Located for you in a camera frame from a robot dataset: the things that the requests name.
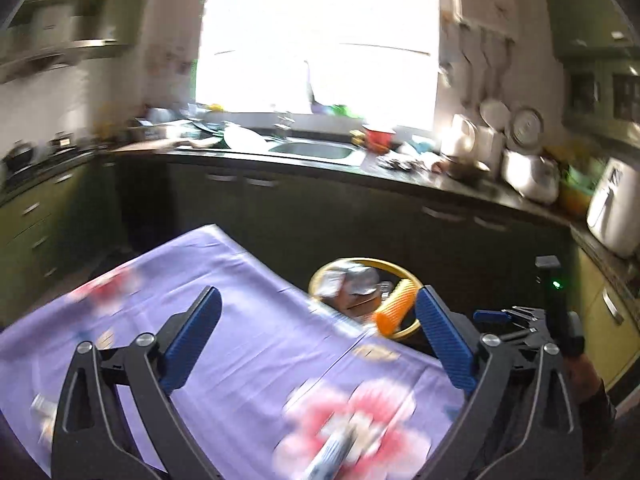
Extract toothpaste tube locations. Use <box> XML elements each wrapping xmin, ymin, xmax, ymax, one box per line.
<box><xmin>305</xmin><ymin>417</ymin><xmax>363</xmax><ymax>480</ymax></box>

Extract yellow rimmed trash bin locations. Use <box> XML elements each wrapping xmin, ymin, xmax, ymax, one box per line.
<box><xmin>308</xmin><ymin>257</ymin><xmax>426</xmax><ymax>343</ymax></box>

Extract clear plastic bag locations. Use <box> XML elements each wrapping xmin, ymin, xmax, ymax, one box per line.
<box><xmin>347</xmin><ymin>264</ymin><xmax>382</xmax><ymax>296</ymax></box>

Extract glass door wall cabinet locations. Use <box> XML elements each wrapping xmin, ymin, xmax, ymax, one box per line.
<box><xmin>565</xmin><ymin>57</ymin><xmax>640</xmax><ymax>132</ymax></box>

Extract person's right forearm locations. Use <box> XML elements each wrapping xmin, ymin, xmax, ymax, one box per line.
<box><xmin>582</xmin><ymin>380</ymin><xmax>621</xmax><ymax>461</ymax></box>

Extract brown cardboard piece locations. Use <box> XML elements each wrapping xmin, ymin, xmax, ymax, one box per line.
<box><xmin>339</xmin><ymin>294</ymin><xmax>383</xmax><ymax>322</ymax></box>

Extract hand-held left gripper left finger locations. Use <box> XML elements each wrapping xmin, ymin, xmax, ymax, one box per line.
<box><xmin>50</xmin><ymin>286</ymin><xmax>223</xmax><ymax>480</ymax></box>

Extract purple floral tablecloth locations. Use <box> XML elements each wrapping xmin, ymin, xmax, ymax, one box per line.
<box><xmin>0</xmin><ymin>224</ymin><xmax>468</xmax><ymax>480</ymax></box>

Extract white air fryer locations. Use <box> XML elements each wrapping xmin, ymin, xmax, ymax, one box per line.
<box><xmin>586</xmin><ymin>156</ymin><xmax>640</xmax><ymax>259</ymax></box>

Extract kitchen base cabinets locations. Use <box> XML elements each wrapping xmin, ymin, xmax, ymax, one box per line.
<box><xmin>0</xmin><ymin>150</ymin><xmax>640</xmax><ymax>391</ymax></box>

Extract large white plate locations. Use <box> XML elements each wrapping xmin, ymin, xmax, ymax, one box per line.
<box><xmin>222</xmin><ymin>124</ymin><xmax>276</xmax><ymax>153</ymax></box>

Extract snack wrapper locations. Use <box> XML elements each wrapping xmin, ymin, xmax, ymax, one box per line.
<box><xmin>30</xmin><ymin>392</ymin><xmax>58</xmax><ymax>441</ymax></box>

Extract white rice cooker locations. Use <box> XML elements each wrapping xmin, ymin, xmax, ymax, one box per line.
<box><xmin>501</xmin><ymin>105</ymin><xmax>561</xmax><ymax>206</ymax></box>

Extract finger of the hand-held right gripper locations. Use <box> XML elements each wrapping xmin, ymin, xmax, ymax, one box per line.
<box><xmin>499</xmin><ymin>327</ymin><xmax>540</xmax><ymax>342</ymax></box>
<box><xmin>472</xmin><ymin>307</ymin><xmax>540</xmax><ymax>326</ymax></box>

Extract red bowl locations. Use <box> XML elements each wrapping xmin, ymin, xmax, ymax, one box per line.
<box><xmin>362</xmin><ymin>125</ymin><xmax>398</xmax><ymax>153</ymax></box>

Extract range hood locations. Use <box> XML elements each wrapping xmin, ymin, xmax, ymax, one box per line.
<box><xmin>0</xmin><ymin>0</ymin><xmax>126</xmax><ymax>83</ymax></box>

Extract white kettle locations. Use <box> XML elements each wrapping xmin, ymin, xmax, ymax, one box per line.
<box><xmin>440</xmin><ymin>114</ymin><xmax>477</xmax><ymax>158</ymax></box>

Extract black wok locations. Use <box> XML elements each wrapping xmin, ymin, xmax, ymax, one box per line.
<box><xmin>2</xmin><ymin>142</ymin><xmax>36</xmax><ymax>171</ymax></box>

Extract steel sink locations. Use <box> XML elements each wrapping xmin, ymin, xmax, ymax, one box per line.
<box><xmin>267</xmin><ymin>137</ymin><xmax>366</xmax><ymax>167</ymax></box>

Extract kitchen window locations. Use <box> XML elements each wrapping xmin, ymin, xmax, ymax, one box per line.
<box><xmin>192</xmin><ymin>0</ymin><xmax>443</xmax><ymax>133</ymax></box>

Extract white canister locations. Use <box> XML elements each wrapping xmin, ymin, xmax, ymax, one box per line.
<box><xmin>472</xmin><ymin>125</ymin><xmax>503</xmax><ymax>166</ymax></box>

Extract person's right hand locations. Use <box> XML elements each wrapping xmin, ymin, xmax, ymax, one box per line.
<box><xmin>567</xmin><ymin>355</ymin><xmax>608</xmax><ymax>401</ymax></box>

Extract green plastic containers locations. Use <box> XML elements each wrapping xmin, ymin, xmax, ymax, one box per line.
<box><xmin>557</xmin><ymin>157</ymin><xmax>598</xmax><ymax>216</ymax></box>

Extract white round plate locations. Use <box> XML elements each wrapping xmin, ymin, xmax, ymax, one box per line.
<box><xmin>479</xmin><ymin>99</ymin><xmax>511</xmax><ymax>133</ymax></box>

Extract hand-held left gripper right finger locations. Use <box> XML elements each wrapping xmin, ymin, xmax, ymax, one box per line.
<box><xmin>415</xmin><ymin>285</ymin><xmax>586</xmax><ymax>480</ymax></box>

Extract dark rag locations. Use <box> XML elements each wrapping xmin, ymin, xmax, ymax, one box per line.
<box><xmin>375</xmin><ymin>155</ymin><xmax>426</xmax><ymax>171</ymax></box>

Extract orange foam net sleeve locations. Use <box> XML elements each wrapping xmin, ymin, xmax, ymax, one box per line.
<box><xmin>374</xmin><ymin>280</ymin><xmax>418</xmax><ymax>338</ymax></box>

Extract dish rack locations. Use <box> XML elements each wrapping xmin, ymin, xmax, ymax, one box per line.
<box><xmin>127</xmin><ymin>105</ymin><xmax>201</xmax><ymax>143</ymax></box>

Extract gas stove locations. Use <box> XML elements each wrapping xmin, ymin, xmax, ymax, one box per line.
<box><xmin>0</xmin><ymin>132</ymin><xmax>98</xmax><ymax>191</ymax></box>

